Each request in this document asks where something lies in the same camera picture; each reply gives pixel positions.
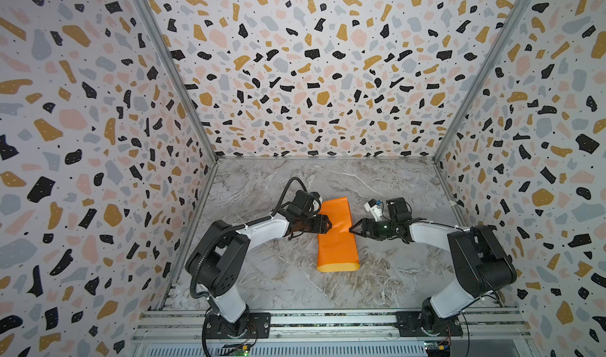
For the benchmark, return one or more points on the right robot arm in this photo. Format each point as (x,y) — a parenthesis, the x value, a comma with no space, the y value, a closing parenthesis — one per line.
(480,264)

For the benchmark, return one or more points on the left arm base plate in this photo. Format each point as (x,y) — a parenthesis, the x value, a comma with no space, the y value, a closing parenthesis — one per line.
(236,326)

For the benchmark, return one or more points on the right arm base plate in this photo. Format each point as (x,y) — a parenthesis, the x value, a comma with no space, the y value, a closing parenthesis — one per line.
(425,323)

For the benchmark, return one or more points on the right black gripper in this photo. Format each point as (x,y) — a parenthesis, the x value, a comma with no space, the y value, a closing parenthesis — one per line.
(364,222)

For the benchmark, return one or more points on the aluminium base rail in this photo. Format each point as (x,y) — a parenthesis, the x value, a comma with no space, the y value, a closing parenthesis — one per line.
(362,332)

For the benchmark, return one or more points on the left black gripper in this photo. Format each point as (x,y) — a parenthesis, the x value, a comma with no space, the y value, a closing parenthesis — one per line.
(322,226)

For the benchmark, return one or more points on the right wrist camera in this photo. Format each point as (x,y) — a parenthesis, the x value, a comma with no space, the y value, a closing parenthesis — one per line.
(375,208)

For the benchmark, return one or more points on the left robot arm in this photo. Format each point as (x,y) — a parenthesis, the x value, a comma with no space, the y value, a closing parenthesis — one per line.
(216,262)

